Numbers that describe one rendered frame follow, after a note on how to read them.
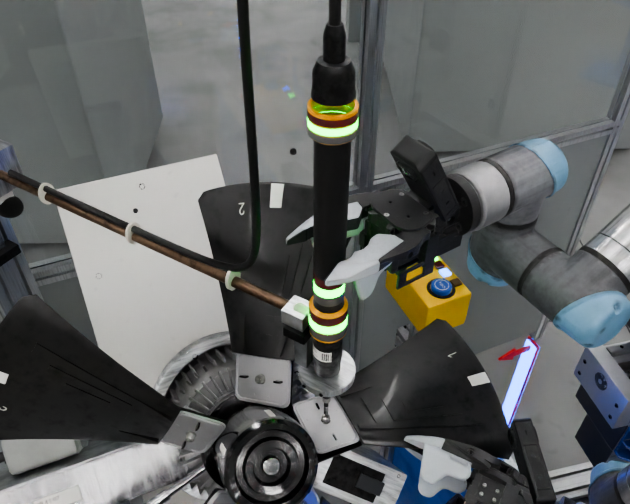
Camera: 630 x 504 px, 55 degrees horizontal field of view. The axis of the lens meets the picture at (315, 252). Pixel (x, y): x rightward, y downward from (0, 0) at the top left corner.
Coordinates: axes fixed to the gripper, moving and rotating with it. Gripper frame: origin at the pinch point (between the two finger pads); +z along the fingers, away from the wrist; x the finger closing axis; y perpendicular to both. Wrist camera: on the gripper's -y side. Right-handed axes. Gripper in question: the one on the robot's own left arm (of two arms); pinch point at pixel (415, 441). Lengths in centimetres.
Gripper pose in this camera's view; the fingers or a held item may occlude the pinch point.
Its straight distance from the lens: 85.6
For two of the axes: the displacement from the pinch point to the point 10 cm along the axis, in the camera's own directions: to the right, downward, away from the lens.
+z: -8.7, -3.2, 3.7
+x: 0.6, 6.9, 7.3
